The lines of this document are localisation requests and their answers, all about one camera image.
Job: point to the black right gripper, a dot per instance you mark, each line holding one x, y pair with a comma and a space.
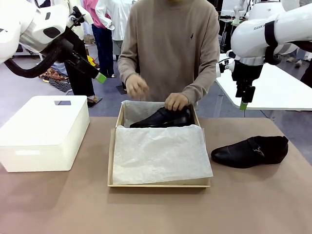
246, 73

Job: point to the white plastic storage box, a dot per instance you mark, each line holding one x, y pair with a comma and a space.
44, 126

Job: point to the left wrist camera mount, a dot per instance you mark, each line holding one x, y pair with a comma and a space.
86, 18

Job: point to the white table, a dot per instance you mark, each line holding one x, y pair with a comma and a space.
280, 85

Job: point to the figure white jacket black trousers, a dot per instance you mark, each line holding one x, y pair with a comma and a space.
80, 85

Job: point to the person's left forearm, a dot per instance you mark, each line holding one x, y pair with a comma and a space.
200, 87

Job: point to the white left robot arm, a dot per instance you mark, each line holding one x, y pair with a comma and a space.
14, 29

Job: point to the person's left hand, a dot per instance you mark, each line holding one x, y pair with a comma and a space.
176, 101

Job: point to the colourful clothes pile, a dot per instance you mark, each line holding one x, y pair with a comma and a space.
53, 75

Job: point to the yellow garment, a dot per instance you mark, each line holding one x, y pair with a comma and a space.
91, 62

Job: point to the plain black leather shoe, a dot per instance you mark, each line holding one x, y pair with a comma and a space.
158, 120

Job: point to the mannequin pink top blue trousers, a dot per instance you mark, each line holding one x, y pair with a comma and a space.
102, 48

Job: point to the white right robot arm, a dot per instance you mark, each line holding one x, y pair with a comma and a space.
248, 39

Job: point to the person in black clothing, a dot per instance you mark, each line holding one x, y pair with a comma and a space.
307, 75

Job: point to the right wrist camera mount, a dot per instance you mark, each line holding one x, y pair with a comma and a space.
220, 69

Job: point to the person's right forearm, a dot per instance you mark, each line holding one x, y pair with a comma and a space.
126, 68

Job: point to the person in beige sweater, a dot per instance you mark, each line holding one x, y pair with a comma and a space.
170, 48

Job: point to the black leather shoe with buckle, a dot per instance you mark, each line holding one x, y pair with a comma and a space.
243, 153

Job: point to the white tissue paper sheet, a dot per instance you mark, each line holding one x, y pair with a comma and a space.
158, 153

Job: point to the brown cardboard shoe box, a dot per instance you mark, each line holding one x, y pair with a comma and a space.
203, 181

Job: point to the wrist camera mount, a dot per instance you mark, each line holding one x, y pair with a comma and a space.
220, 69
86, 18

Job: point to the person's right hand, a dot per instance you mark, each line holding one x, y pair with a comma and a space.
136, 85

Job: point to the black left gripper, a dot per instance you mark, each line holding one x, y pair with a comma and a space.
68, 51

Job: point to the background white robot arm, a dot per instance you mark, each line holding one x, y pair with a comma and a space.
240, 12

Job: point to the mannequin white shirt grey shorts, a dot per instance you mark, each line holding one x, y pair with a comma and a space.
117, 22

